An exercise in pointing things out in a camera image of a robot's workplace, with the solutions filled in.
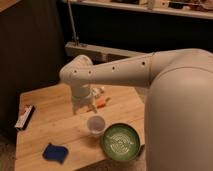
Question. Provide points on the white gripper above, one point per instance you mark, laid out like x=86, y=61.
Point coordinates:
x=81, y=96

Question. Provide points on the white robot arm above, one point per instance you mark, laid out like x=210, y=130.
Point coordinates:
x=178, y=117

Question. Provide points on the orange carrot toy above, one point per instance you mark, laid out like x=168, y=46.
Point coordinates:
x=101, y=102

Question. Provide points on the clear plastic cup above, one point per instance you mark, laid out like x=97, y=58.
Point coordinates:
x=96, y=125

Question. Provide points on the green bowl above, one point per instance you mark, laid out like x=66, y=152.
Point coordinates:
x=120, y=142

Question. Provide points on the blue sponge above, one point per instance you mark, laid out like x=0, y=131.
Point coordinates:
x=55, y=153

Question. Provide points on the metal pole stand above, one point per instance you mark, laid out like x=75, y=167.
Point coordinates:
x=75, y=38

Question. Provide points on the cluttered shelf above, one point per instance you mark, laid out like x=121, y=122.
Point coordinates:
x=202, y=9

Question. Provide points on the grey metal rail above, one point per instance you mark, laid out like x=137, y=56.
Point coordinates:
x=98, y=53

